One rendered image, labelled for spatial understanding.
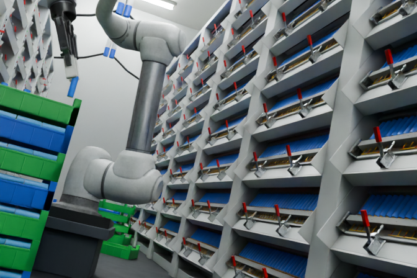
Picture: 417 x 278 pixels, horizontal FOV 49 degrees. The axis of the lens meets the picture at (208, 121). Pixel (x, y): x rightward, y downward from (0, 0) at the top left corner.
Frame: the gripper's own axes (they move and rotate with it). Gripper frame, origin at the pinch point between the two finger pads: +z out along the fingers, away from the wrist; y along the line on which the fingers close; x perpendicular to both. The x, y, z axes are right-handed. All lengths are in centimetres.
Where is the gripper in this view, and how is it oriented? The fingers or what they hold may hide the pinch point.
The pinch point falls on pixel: (71, 67)
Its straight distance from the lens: 141.7
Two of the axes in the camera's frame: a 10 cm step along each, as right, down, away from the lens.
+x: -9.8, 2.2, 0.1
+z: 2.1, 9.5, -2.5
